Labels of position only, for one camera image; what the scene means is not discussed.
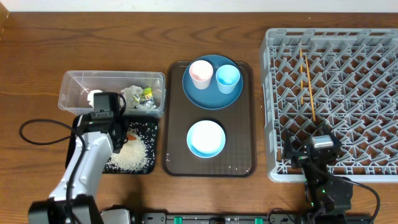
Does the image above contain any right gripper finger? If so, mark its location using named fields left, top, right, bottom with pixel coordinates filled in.
left=283, top=129, right=293, bottom=159
left=313, top=123, right=335, bottom=139

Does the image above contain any white tissue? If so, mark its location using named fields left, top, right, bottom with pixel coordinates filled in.
left=87, top=90, right=102, bottom=108

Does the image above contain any orange carrot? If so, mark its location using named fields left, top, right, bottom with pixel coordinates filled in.
left=127, top=134, right=136, bottom=141

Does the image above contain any white paper ball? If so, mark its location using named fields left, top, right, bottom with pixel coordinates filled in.
left=121, top=85, right=143, bottom=109

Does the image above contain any green snack wrapper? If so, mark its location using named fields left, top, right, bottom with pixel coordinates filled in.
left=133, top=87, right=156, bottom=110

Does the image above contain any pile of white rice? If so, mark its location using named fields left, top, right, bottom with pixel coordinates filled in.
left=104, top=123, right=156, bottom=172

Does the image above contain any light blue bowl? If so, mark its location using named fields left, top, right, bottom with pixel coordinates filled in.
left=186, top=120, right=226, bottom=159

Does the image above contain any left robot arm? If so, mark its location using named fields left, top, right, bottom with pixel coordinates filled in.
left=28, top=92, right=128, bottom=223

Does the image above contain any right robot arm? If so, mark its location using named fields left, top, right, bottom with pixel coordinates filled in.
left=283, top=125, right=353, bottom=223

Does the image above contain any black waste tray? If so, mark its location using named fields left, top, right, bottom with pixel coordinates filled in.
left=65, top=114, right=159, bottom=175

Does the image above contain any grey dishwasher rack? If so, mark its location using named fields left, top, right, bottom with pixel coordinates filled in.
left=259, top=28, right=397, bottom=183

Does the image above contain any right wooden chopstick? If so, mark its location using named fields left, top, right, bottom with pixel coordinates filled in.
left=305, top=57, right=316, bottom=122

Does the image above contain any wooden chopstick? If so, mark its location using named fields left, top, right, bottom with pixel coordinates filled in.
left=305, top=57, right=316, bottom=122
left=299, top=42, right=304, bottom=105

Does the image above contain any clear plastic bin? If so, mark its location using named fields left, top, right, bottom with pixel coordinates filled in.
left=58, top=70, right=166, bottom=118

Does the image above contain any brown serving tray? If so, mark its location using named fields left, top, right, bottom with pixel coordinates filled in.
left=162, top=61, right=256, bottom=177

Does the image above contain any left wooden chopstick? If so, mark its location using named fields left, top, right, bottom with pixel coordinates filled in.
left=299, top=42, right=304, bottom=105

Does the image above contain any dark blue plate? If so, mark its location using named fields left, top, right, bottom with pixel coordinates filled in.
left=182, top=55, right=244, bottom=110

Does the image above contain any light blue cup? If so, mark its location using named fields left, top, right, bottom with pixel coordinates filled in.
left=216, top=65, right=241, bottom=94

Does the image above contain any pink cup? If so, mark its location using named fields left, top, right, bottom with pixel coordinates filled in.
left=188, top=60, right=213, bottom=90

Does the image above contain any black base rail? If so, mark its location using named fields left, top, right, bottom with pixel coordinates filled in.
left=99, top=207, right=374, bottom=224

